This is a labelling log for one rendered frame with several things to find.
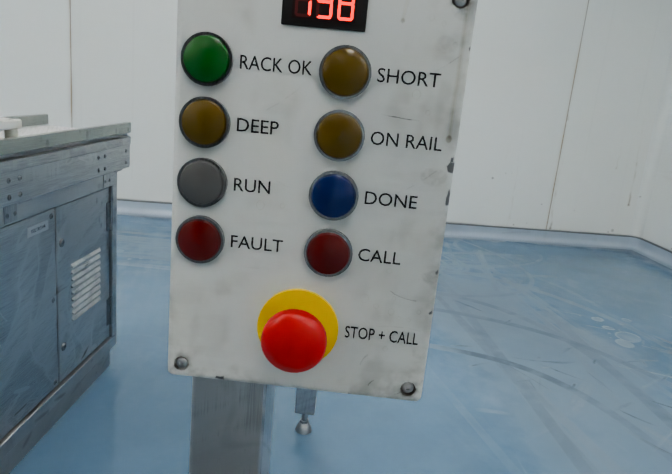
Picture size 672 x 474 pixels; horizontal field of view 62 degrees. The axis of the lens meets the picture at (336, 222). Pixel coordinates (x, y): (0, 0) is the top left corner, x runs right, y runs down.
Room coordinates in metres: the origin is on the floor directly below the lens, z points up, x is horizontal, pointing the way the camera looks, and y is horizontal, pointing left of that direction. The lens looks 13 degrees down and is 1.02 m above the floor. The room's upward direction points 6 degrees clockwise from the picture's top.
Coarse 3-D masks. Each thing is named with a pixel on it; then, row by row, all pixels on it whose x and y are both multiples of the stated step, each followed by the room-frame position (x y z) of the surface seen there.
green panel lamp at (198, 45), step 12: (204, 36) 0.33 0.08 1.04; (192, 48) 0.33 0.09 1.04; (204, 48) 0.33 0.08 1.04; (216, 48) 0.33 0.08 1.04; (192, 60) 0.33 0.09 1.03; (204, 60) 0.33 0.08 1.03; (216, 60) 0.33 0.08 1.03; (228, 60) 0.33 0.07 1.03; (192, 72) 0.33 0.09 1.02; (204, 72) 0.33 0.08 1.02; (216, 72) 0.33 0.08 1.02
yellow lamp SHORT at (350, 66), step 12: (348, 48) 0.33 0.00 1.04; (336, 60) 0.33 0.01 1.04; (348, 60) 0.33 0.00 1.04; (360, 60) 0.33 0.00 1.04; (324, 72) 0.33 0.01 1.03; (336, 72) 0.33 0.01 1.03; (348, 72) 0.33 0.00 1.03; (360, 72) 0.33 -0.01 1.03; (336, 84) 0.33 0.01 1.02; (348, 84) 0.33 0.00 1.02; (360, 84) 0.33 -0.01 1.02
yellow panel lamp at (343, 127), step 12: (324, 120) 0.33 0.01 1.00; (336, 120) 0.33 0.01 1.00; (348, 120) 0.33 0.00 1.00; (324, 132) 0.33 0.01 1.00; (336, 132) 0.33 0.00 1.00; (348, 132) 0.33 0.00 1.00; (360, 132) 0.33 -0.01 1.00; (324, 144) 0.33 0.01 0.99; (336, 144) 0.33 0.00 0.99; (348, 144) 0.33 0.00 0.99; (360, 144) 0.33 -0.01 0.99; (336, 156) 0.33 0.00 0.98; (348, 156) 0.33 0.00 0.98
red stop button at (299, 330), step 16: (272, 320) 0.31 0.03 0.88; (288, 320) 0.31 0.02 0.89; (304, 320) 0.31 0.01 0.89; (272, 336) 0.31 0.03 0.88; (288, 336) 0.31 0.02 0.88; (304, 336) 0.31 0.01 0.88; (320, 336) 0.31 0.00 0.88; (272, 352) 0.31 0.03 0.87; (288, 352) 0.31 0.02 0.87; (304, 352) 0.31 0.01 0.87; (320, 352) 0.31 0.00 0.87; (288, 368) 0.31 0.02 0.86; (304, 368) 0.31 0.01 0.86
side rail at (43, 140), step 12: (48, 132) 1.36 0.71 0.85; (60, 132) 1.39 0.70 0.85; (72, 132) 1.44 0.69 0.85; (84, 132) 1.51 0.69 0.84; (96, 132) 1.58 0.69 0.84; (108, 132) 1.65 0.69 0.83; (120, 132) 1.74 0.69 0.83; (0, 144) 1.15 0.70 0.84; (12, 144) 1.19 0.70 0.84; (24, 144) 1.23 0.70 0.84; (36, 144) 1.28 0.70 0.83; (48, 144) 1.33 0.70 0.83; (60, 144) 1.38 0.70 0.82
